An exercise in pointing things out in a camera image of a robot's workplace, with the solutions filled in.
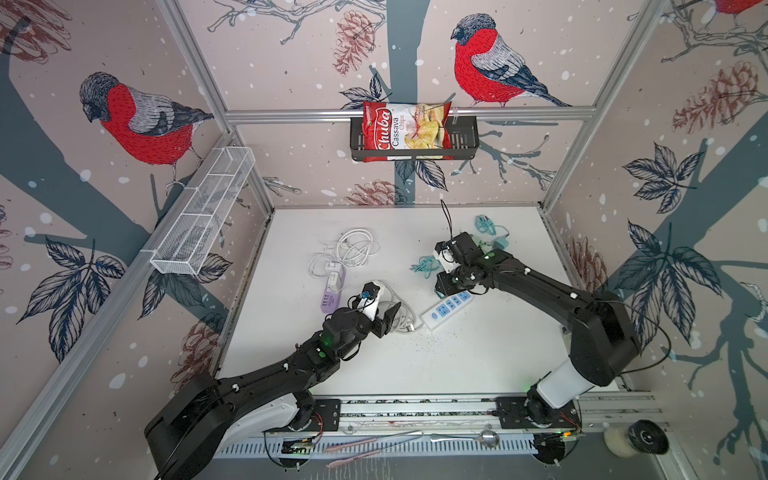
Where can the metal spoon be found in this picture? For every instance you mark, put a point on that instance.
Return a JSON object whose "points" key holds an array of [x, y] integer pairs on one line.
{"points": [[486, 438]]}

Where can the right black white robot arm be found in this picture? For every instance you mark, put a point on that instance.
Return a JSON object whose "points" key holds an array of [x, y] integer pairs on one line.
{"points": [[603, 340]]}

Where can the white blue power strip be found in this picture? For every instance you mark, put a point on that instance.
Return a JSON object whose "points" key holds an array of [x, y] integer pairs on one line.
{"points": [[445, 309]]}

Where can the small white plug adapter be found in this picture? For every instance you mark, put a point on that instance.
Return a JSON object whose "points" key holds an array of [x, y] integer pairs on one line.
{"points": [[328, 267]]}

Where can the red Chuba cassava chips bag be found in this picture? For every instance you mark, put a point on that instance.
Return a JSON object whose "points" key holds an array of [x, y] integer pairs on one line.
{"points": [[398, 126]]}

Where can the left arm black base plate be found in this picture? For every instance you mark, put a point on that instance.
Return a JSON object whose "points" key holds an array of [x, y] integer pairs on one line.
{"points": [[320, 415]]}

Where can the purple power strip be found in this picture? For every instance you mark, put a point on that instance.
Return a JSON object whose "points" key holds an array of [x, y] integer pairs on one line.
{"points": [[332, 293]]}

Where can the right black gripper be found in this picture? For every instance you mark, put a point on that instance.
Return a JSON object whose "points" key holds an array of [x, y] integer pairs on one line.
{"points": [[442, 289]]}

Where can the white wire mesh basket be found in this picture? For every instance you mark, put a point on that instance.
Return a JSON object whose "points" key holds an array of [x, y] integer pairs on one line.
{"points": [[189, 241]]}

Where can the black white tape roll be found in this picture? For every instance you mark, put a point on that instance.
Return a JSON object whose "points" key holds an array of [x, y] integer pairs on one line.
{"points": [[642, 437]]}

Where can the pink chopsticks pair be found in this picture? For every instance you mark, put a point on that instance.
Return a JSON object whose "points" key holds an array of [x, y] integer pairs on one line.
{"points": [[368, 447]]}

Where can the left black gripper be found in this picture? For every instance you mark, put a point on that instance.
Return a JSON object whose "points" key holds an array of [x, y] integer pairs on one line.
{"points": [[381, 326]]}

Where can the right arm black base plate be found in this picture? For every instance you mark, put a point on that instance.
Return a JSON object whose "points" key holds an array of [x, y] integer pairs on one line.
{"points": [[519, 412]]}

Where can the black wall basket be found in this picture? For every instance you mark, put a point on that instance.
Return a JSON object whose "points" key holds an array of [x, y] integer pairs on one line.
{"points": [[462, 132]]}

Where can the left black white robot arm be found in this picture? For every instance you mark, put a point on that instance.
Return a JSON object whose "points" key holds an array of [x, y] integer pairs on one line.
{"points": [[191, 428]]}

